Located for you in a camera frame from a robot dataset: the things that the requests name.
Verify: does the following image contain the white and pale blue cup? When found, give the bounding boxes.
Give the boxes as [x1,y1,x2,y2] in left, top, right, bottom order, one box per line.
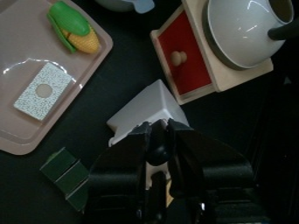
[94,0,157,15]

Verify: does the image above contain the pink plastic tray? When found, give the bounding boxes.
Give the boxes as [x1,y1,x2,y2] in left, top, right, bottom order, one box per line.
[0,0,115,156]

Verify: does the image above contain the white pan with black handle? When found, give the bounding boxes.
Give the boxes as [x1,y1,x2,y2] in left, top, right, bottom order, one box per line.
[202,0,299,71]

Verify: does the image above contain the toy corn with green husk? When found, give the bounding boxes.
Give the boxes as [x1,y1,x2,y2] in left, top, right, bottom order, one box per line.
[46,0,102,55]

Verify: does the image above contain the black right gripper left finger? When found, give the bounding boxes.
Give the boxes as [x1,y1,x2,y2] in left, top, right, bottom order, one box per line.
[83,121,154,224]

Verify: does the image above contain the speckled white block with hole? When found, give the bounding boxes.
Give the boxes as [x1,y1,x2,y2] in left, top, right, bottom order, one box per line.
[14,61,75,122]

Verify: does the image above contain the green stepped toy block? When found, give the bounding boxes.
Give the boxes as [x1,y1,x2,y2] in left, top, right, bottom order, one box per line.
[39,146,91,214]

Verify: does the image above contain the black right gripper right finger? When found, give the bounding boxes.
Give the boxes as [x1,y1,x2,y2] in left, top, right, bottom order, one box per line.
[167,117,271,224]

